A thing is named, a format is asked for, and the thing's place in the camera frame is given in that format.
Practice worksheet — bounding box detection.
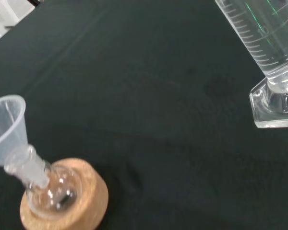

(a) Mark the clear round-bottom flask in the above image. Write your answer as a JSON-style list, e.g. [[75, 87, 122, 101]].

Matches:
[[4, 144, 84, 219]]

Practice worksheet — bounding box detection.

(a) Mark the cork ring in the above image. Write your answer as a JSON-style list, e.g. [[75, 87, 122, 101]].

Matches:
[[20, 158, 109, 230]]

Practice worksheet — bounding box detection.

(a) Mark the pale board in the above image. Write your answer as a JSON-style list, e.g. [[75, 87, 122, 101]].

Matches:
[[0, 0, 36, 48]]

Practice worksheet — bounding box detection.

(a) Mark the black bench cloth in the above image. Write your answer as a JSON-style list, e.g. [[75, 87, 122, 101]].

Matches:
[[0, 0, 288, 230]]

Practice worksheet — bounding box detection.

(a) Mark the clear plastic funnel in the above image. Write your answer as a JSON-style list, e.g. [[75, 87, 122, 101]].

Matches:
[[0, 94, 27, 168]]

